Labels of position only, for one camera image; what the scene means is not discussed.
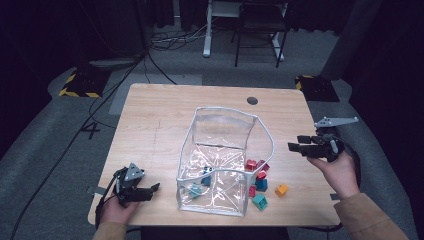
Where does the person's left hand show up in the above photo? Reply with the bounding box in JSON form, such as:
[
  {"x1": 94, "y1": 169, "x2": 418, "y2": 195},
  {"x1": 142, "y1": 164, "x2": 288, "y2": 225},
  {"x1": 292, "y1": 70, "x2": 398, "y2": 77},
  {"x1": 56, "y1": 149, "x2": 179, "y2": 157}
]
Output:
[{"x1": 98, "y1": 196, "x2": 141, "y2": 226}]

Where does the bundle of floor cables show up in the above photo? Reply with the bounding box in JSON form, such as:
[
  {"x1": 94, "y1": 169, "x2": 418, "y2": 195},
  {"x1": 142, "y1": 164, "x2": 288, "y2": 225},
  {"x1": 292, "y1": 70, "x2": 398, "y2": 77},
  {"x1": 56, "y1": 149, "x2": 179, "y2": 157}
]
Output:
[{"x1": 148, "y1": 19, "x2": 221, "y2": 53}]

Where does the orange toy block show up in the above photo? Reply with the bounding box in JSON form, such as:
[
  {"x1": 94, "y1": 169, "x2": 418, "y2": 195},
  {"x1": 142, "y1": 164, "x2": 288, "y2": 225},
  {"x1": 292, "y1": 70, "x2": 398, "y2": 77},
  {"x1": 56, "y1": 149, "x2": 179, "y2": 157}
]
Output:
[{"x1": 275, "y1": 183, "x2": 289, "y2": 198}]

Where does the black chair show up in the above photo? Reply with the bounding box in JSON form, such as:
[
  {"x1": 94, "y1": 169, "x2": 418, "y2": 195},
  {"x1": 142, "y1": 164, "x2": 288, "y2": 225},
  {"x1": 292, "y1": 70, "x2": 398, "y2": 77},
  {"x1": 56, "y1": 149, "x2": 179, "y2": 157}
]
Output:
[{"x1": 231, "y1": 0, "x2": 291, "y2": 69}]

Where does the white desk frame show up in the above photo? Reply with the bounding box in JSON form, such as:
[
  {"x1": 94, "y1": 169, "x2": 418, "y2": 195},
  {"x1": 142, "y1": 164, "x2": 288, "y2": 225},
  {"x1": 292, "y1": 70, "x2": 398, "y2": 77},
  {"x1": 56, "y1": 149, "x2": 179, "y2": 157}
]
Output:
[{"x1": 202, "y1": 0, "x2": 286, "y2": 63}]

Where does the person's lap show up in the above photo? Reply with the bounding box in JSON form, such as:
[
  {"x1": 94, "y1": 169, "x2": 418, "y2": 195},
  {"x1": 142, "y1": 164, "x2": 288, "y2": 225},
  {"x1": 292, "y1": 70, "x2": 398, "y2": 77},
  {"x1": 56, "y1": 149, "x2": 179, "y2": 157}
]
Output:
[{"x1": 139, "y1": 226, "x2": 289, "y2": 240}]

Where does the grey tape strip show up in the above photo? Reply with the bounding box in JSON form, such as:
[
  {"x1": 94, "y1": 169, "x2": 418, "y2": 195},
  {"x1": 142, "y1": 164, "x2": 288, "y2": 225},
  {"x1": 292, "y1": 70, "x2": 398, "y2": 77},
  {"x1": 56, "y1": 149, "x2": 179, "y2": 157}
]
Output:
[{"x1": 86, "y1": 185, "x2": 107, "y2": 196}]

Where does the black yellow striped stand base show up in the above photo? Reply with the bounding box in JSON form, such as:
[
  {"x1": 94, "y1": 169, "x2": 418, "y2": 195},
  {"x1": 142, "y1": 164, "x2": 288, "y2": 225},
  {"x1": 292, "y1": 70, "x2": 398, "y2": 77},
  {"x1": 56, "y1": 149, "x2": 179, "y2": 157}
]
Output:
[
  {"x1": 294, "y1": 74, "x2": 340, "y2": 103},
  {"x1": 58, "y1": 66, "x2": 111, "y2": 99}
]

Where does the person's right hand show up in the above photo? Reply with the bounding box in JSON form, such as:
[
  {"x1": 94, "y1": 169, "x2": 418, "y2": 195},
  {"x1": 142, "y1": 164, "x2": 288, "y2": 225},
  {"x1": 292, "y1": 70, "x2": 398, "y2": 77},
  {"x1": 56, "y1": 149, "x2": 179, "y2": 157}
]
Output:
[{"x1": 306, "y1": 151, "x2": 362, "y2": 200}]

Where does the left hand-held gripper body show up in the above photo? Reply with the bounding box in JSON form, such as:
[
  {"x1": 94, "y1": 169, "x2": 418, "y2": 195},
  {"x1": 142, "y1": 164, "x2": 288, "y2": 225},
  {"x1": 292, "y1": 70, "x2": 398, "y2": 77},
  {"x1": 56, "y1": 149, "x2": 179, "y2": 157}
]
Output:
[{"x1": 112, "y1": 162, "x2": 147, "y2": 208}]

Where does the grey flat stand base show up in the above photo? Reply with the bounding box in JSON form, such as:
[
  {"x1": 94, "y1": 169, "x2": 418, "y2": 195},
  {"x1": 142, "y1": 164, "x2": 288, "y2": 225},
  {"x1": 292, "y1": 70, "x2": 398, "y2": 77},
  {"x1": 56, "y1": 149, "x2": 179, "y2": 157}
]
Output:
[{"x1": 88, "y1": 58, "x2": 145, "y2": 70}]

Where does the thin black floor cable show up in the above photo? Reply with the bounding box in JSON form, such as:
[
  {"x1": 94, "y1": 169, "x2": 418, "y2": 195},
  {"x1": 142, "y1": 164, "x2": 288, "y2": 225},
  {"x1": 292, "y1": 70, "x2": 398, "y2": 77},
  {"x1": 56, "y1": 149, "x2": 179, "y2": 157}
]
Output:
[{"x1": 145, "y1": 49, "x2": 178, "y2": 86}]

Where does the black tape floor mark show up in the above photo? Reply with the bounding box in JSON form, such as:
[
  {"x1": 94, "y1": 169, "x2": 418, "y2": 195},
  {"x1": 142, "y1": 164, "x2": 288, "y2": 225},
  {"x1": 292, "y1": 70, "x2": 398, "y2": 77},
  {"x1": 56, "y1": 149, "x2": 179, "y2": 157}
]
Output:
[{"x1": 79, "y1": 122, "x2": 101, "y2": 140}]

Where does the dark blue long toy block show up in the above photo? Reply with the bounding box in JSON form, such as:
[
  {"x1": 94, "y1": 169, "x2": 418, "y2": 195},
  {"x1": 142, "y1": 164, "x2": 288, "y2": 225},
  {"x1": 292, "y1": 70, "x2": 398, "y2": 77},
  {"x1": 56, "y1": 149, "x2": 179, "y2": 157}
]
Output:
[{"x1": 200, "y1": 165, "x2": 215, "y2": 187}]

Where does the grey curtain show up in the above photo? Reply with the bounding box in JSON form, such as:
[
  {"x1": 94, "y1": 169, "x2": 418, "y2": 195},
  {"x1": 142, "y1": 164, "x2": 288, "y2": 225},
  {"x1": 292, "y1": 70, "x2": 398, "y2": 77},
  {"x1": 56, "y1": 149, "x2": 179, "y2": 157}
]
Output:
[{"x1": 320, "y1": 0, "x2": 383, "y2": 81}]

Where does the clear plastic bag white trim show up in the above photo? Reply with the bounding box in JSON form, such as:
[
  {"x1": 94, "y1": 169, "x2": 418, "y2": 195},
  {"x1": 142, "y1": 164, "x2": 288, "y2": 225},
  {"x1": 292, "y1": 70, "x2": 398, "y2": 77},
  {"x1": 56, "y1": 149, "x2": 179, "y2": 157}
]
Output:
[{"x1": 175, "y1": 106, "x2": 276, "y2": 218}]

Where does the left hand-held gripper cable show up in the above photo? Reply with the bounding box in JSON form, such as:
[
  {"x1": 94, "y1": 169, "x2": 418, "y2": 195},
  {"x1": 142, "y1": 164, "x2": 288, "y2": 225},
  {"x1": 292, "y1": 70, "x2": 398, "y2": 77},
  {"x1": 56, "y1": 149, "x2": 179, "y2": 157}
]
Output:
[{"x1": 94, "y1": 176, "x2": 121, "y2": 231}]

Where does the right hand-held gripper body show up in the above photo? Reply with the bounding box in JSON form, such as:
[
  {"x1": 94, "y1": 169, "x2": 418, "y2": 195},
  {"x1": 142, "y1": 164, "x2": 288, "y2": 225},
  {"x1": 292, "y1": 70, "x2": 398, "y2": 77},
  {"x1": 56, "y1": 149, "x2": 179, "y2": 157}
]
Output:
[{"x1": 313, "y1": 116, "x2": 360, "y2": 164}]

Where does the long black floor cable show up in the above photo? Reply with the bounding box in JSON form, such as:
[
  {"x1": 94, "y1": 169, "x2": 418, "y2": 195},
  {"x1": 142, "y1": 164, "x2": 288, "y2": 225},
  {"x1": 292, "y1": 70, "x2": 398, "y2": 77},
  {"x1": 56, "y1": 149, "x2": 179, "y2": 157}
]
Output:
[{"x1": 9, "y1": 49, "x2": 149, "y2": 240}]

